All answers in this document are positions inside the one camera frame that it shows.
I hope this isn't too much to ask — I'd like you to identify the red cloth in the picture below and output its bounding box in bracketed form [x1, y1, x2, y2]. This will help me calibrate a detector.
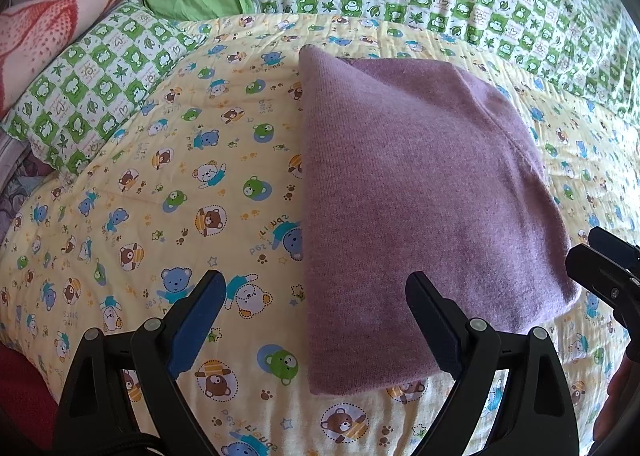
[0, 345, 57, 453]

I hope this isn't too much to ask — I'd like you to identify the green checked pillow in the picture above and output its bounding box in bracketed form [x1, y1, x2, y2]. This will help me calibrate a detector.
[0, 0, 210, 178]

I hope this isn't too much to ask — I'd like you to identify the yellow bear-print quilt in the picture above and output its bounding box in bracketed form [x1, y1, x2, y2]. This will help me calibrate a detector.
[0, 14, 638, 456]

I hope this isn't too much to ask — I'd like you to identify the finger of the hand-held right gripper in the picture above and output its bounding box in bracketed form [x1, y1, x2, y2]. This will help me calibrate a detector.
[586, 226, 640, 259]
[565, 243, 640, 319]

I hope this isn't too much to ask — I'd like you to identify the purple printed bed sheet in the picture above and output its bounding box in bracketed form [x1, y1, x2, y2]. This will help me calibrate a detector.
[0, 136, 63, 242]

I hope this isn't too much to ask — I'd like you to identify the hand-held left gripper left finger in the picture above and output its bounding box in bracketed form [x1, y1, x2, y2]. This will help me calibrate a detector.
[52, 270, 227, 456]

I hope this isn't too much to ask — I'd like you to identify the red floral blanket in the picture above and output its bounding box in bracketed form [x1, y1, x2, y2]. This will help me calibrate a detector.
[0, 0, 151, 110]

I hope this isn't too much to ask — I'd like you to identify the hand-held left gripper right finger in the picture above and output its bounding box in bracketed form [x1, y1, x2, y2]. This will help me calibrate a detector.
[405, 271, 581, 456]

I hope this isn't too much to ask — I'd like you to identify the purple knitted sweater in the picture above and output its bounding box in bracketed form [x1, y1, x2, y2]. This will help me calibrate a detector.
[298, 45, 582, 397]

